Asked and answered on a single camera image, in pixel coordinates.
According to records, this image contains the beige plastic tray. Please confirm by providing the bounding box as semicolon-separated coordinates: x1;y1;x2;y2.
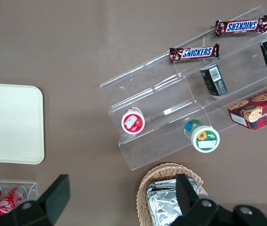
0;82;45;165

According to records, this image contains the green sunflower lidded cup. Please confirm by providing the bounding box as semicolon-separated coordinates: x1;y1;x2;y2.
184;119;220;153

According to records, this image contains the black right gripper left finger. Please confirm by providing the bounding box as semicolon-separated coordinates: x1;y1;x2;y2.
0;174;71;226

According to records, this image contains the Snickers chocolate bar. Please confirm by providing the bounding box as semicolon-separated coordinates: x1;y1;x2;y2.
169;43;220;63
215;15;267;38

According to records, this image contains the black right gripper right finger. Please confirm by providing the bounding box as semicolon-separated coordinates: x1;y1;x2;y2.
171;173;267;226

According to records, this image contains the dark green box with barcode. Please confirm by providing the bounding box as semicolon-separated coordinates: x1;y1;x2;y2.
199;64;228;97

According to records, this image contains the foil-wrapped sandwich packet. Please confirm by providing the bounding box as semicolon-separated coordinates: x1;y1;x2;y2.
145;178;201;201
147;188;188;226

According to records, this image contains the red tartan cookie box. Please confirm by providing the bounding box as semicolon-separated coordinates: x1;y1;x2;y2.
227;82;267;130

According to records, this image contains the red lidded yogurt cup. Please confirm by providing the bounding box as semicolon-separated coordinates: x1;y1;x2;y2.
121;107;145;135

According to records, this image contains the tan wicker basket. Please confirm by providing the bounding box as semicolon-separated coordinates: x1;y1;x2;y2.
136;162;209;226

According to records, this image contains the clear acrylic bottle rack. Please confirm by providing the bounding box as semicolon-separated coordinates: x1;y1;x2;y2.
0;180;39;205

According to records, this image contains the clear acrylic stepped shelf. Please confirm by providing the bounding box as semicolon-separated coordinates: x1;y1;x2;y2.
99;5;267;171

